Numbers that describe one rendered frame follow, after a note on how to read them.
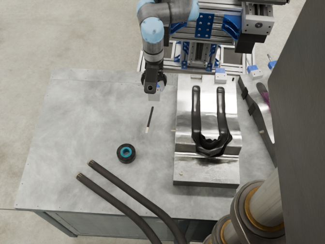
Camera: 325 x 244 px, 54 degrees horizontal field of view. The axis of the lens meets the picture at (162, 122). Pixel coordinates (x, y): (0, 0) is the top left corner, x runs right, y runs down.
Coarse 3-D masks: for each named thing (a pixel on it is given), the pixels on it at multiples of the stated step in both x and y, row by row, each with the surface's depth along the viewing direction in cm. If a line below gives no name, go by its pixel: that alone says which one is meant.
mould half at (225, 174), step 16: (208, 80) 145; (208, 96) 142; (208, 112) 138; (176, 128) 129; (208, 128) 129; (176, 144) 126; (192, 144) 126; (240, 144) 125; (176, 160) 130; (192, 160) 130; (208, 160) 130; (224, 160) 130; (176, 176) 127; (192, 176) 127; (208, 176) 127; (224, 176) 127
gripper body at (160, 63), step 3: (162, 60) 126; (150, 63) 118; (153, 63) 118; (156, 63) 118; (159, 63) 125; (162, 63) 125; (159, 66) 124; (162, 66) 124; (159, 69) 123; (162, 69) 125; (144, 72) 124; (159, 72) 123; (162, 72) 124; (159, 75) 124; (159, 78) 126
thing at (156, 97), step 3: (159, 87) 137; (156, 90) 135; (159, 90) 135; (156, 93) 134; (159, 93) 134; (150, 96) 135; (153, 96) 135; (156, 96) 135; (159, 96) 135; (150, 99) 137; (153, 99) 137; (156, 99) 137; (159, 99) 137
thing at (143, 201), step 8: (88, 160) 133; (96, 168) 130; (104, 168) 130; (104, 176) 128; (112, 176) 127; (120, 184) 124; (128, 192) 121; (136, 192) 121; (136, 200) 120; (144, 200) 118; (152, 208) 115
